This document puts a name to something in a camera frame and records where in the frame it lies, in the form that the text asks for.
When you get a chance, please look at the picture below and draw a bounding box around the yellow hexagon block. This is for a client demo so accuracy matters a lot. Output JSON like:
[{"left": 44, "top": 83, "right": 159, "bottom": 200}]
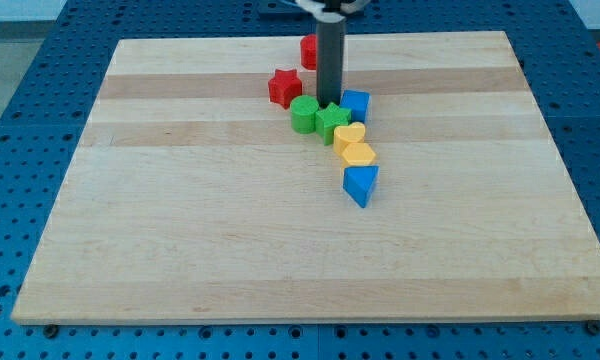
[{"left": 341, "top": 143, "right": 377, "bottom": 168}]

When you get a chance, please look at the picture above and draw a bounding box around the green star block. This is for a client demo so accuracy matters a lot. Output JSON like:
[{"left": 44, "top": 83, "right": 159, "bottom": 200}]
[{"left": 315, "top": 103, "right": 352, "bottom": 145}]

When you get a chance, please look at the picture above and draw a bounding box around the wooden board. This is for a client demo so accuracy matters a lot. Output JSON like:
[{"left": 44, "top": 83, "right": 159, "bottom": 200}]
[{"left": 12, "top": 31, "right": 600, "bottom": 325}]

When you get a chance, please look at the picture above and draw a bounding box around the blue triangle block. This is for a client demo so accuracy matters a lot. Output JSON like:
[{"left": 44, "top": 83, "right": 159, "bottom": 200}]
[{"left": 343, "top": 165, "right": 379, "bottom": 208}]

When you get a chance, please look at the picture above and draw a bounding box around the blue cube block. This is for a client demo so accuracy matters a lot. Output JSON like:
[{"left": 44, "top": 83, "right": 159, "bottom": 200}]
[{"left": 340, "top": 90, "right": 371, "bottom": 123}]

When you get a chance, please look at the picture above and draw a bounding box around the yellow heart block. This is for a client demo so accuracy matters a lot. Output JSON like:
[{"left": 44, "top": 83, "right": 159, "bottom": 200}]
[{"left": 333, "top": 122, "right": 366, "bottom": 156}]

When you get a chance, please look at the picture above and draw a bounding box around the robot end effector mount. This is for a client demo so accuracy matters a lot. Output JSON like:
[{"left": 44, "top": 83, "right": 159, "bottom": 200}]
[{"left": 295, "top": 0, "right": 368, "bottom": 15}]

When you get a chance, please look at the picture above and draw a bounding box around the green cylinder block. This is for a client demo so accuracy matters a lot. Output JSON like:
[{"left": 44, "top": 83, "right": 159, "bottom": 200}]
[{"left": 290, "top": 95, "right": 319, "bottom": 134}]

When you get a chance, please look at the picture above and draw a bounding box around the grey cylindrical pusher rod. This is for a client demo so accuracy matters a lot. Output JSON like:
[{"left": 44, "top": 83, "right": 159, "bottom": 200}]
[{"left": 316, "top": 12, "right": 346, "bottom": 106}]

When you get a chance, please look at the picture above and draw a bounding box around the red star block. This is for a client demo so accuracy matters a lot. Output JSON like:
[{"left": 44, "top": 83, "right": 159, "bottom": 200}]
[{"left": 268, "top": 69, "right": 303, "bottom": 109}]

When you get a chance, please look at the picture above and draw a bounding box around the red cylinder block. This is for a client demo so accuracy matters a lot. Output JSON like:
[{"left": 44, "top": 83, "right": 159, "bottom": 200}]
[{"left": 300, "top": 34, "right": 317, "bottom": 70}]

